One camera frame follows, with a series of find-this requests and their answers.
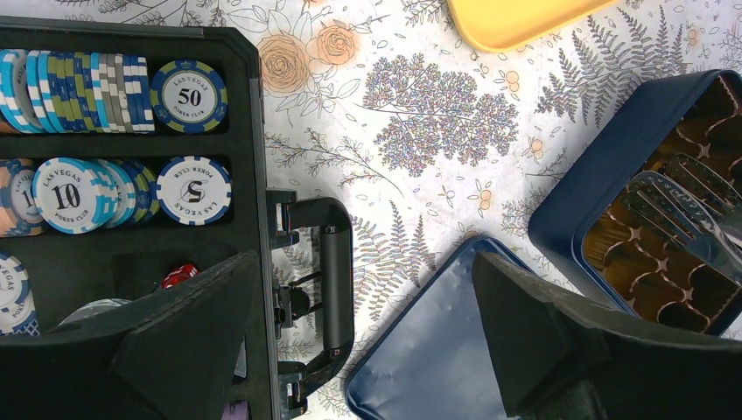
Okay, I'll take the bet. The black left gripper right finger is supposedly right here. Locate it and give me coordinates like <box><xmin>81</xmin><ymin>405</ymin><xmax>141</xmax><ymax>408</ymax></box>
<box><xmin>472</xmin><ymin>252</ymin><xmax>741</xmax><ymax>419</ymax></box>

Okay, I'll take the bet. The finger of the clear right gripper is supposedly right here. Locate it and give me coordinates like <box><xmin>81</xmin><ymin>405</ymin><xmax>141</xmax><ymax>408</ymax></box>
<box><xmin>622</xmin><ymin>171</ymin><xmax>741</xmax><ymax>284</ymax></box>
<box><xmin>664</xmin><ymin>153</ymin><xmax>741</xmax><ymax>244</ymax></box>

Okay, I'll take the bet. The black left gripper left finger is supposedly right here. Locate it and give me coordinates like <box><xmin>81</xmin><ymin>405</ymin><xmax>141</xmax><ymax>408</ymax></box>
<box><xmin>1</xmin><ymin>252</ymin><xmax>259</xmax><ymax>419</ymax></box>

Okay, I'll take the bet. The blue tin with brown insert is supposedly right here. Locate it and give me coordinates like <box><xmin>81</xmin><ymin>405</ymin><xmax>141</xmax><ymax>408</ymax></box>
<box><xmin>528</xmin><ymin>70</ymin><xmax>741</xmax><ymax>340</ymax></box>

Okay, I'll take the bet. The blue tin lid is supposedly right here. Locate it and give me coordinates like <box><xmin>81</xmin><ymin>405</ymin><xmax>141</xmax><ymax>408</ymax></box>
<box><xmin>345</xmin><ymin>236</ymin><xmax>525</xmax><ymax>419</ymax></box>

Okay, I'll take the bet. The red die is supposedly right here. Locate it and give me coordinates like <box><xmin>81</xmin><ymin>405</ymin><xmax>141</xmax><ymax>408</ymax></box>
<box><xmin>160</xmin><ymin>263</ymin><xmax>200</xmax><ymax>289</ymax></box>

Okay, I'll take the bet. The black poker chip case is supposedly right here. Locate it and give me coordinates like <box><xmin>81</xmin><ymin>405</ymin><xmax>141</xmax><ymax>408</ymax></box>
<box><xmin>1</xmin><ymin>17</ymin><xmax>354</xmax><ymax>419</ymax></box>

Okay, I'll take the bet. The white blue poker chip 5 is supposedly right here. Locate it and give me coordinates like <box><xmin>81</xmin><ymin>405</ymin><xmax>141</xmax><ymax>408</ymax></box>
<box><xmin>156</xmin><ymin>156</ymin><xmax>232</xmax><ymax>226</ymax></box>

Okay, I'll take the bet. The white blue poker chip 10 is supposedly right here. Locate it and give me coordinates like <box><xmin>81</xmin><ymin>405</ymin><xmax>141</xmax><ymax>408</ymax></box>
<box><xmin>32</xmin><ymin>157</ymin><xmax>111</xmax><ymax>235</ymax></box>

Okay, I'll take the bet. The yellow plastic tray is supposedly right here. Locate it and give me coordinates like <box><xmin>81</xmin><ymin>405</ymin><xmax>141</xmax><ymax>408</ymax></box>
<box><xmin>447</xmin><ymin>0</ymin><xmax>613</xmax><ymax>53</ymax></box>

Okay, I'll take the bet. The blue poker chip 50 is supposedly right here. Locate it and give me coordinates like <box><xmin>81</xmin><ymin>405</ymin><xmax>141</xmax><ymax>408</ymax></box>
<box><xmin>150</xmin><ymin>59</ymin><xmax>228</xmax><ymax>134</ymax></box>

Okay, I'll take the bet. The floral table cloth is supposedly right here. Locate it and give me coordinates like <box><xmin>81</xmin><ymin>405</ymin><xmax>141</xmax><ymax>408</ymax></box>
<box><xmin>0</xmin><ymin>0</ymin><xmax>742</xmax><ymax>420</ymax></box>

